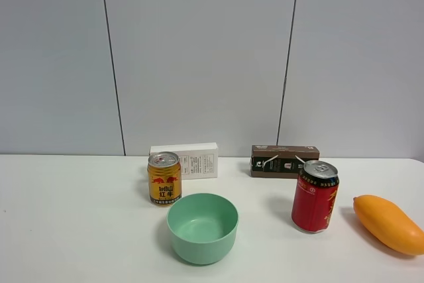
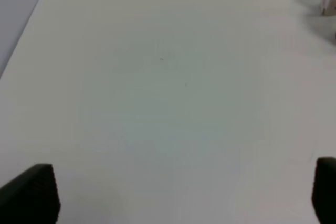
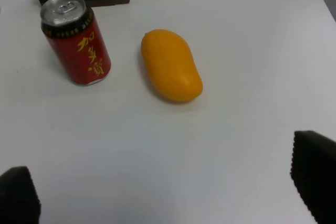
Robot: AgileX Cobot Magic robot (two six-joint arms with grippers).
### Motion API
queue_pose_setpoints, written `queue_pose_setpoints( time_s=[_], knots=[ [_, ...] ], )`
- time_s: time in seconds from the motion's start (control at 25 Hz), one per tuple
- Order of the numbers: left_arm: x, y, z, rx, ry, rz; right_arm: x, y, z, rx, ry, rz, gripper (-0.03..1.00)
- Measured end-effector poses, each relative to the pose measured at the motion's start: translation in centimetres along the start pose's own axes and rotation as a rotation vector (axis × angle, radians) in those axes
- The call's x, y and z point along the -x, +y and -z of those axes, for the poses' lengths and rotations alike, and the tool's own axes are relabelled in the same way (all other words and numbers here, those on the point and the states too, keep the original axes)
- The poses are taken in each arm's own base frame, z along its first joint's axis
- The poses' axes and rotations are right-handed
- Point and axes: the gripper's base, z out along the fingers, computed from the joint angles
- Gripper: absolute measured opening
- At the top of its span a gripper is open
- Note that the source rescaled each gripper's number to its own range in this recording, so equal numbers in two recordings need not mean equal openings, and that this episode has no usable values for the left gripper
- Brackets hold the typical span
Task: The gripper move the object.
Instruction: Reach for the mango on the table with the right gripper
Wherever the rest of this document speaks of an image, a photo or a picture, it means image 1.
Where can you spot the green plastic bowl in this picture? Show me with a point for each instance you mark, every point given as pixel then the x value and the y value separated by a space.
pixel 203 228

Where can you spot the brown coffee capsule box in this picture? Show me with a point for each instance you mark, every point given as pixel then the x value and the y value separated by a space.
pixel 284 162

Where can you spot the orange yellow mango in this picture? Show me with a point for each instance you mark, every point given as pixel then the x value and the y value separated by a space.
pixel 389 224

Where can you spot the gold Red Bull can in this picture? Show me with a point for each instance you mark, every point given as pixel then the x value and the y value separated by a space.
pixel 165 178

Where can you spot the red herbal tea can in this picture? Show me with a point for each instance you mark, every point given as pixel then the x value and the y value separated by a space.
pixel 315 195

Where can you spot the white cardboard box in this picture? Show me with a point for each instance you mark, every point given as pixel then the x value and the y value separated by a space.
pixel 198 161

